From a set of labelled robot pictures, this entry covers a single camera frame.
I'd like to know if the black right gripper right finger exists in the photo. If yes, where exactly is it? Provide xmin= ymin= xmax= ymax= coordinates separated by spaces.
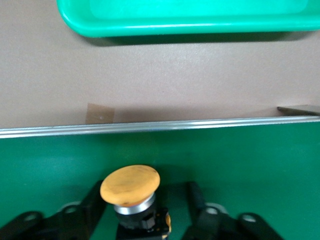
xmin=182 ymin=181 xmax=286 ymax=240

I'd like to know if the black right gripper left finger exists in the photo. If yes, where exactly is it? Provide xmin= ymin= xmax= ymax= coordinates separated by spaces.
xmin=0 ymin=179 xmax=111 ymax=240

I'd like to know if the yellow mushroom push button switch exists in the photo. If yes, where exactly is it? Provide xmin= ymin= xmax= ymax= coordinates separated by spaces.
xmin=99 ymin=164 xmax=173 ymax=240

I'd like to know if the green conveyor belt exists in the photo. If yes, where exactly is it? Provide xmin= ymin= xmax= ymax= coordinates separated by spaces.
xmin=0 ymin=104 xmax=320 ymax=240

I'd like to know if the brown tape piece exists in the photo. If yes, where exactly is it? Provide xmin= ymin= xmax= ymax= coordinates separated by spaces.
xmin=84 ymin=102 xmax=116 ymax=125

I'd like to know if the green plastic tray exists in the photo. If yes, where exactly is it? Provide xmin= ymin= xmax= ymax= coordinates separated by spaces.
xmin=56 ymin=0 xmax=320 ymax=39

